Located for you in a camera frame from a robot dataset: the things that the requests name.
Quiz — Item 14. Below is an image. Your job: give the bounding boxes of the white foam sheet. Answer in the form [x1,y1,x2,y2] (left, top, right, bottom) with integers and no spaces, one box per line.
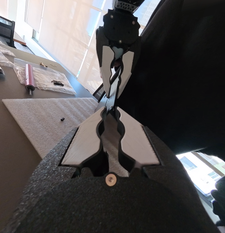
[2,98,129,177]

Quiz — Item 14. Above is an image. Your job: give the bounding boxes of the black metal plate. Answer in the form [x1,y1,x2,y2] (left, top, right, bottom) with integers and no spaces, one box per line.
[95,67,123,117]

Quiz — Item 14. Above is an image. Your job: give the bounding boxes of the dark grey desk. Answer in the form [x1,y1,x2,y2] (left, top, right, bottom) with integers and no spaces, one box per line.
[0,46,98,233]

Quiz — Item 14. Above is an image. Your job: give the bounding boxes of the black wooden chair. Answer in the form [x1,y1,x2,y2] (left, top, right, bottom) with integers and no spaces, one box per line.
[0,14,16,48]

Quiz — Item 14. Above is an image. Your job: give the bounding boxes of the window with roller blinds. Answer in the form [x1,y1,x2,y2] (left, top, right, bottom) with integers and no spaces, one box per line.
[0,0,116,95]

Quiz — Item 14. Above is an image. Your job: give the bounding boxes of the large clear plastic bag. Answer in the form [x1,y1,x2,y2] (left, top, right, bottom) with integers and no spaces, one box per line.
[13,58,77,95]

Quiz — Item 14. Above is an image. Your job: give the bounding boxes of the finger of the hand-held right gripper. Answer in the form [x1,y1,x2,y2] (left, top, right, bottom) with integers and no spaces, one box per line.
[117,51,135,99]
[101,46,116,98]

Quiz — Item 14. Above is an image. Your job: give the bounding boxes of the pink electric screwdriver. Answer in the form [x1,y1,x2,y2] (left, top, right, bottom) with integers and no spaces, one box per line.
[25,64,35,95]

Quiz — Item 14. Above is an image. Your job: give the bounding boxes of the clear window pane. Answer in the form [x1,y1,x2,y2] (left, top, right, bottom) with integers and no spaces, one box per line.
[176,152,224,200]

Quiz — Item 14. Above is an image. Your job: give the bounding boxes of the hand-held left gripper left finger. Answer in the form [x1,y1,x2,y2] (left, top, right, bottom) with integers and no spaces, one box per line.
[60,106,108,168]

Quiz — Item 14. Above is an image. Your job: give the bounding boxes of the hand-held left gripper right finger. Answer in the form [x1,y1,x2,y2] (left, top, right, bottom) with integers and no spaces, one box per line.
[115,106,160,169]

